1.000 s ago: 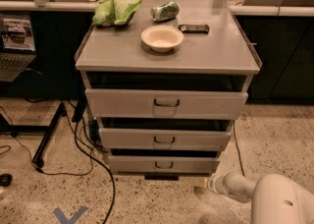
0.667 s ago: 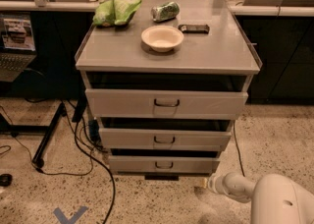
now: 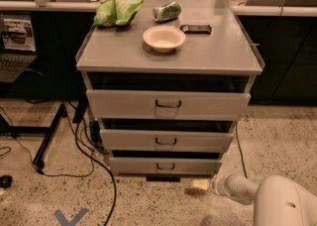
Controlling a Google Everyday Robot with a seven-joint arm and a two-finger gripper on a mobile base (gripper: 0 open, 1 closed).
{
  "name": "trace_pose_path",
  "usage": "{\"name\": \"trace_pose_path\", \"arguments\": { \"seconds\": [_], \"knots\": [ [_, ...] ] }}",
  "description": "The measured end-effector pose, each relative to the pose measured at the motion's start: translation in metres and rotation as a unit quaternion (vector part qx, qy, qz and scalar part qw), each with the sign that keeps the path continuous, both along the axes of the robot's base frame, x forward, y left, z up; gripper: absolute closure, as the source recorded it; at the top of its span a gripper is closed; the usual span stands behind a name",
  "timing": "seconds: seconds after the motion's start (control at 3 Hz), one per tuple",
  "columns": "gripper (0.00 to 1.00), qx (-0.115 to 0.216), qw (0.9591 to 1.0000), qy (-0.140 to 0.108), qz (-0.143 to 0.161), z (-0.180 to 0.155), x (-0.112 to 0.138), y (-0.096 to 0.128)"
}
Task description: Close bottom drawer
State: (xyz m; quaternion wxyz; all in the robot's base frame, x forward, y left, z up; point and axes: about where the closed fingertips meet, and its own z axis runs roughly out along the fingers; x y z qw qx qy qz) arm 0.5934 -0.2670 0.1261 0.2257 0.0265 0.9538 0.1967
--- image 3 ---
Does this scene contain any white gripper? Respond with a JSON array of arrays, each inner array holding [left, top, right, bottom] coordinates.
[[192, 177, 227, 196]]

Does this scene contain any grey bottom drawer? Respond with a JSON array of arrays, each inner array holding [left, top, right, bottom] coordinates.
[[110, 151, 222, 175]]

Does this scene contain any grey drawer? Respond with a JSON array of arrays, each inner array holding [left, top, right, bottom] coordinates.
[[110, 151, 222, 175], [86, 89, 251, 121], [100, 129, 233, 153]]

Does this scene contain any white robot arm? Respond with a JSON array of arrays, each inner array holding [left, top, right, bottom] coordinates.
[[192, 173, 317, 226]]

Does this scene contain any grey middle drawer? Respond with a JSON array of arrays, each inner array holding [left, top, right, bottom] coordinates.
[[100, 129, 233, 153]]

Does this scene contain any grey metal drawer cabinet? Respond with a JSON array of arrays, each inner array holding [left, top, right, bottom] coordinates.
[[77, 0, 263, 179]]

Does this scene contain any grey top drawer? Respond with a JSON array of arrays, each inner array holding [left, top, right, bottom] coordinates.
[[86, 89, 251, 121]]

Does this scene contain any white paper bowl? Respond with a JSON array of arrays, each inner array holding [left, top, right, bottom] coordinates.
[[143, 26, 185, 54]]

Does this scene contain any black rectangular device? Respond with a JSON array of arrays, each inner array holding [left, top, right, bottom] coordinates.
[[180, 25, 212, 35]]

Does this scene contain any black desk stand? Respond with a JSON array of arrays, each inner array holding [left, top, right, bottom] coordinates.
[[0, 103, 66, 171]]

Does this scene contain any green soda can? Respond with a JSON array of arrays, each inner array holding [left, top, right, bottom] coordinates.
[[153, 2, 181, 23]]

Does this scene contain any green chip bag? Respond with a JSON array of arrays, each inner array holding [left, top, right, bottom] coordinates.
[[94, 0, 144, 28]]

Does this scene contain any open laptop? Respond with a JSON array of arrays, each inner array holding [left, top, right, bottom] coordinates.
[[0, 12, 38, 83]]

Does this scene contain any black looped floor cable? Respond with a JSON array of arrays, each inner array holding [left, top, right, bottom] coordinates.
[[234, 122, 249, 178]]

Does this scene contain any black cable left floor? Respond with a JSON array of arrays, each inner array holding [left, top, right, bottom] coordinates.
[[31, 100, 118, 226]]

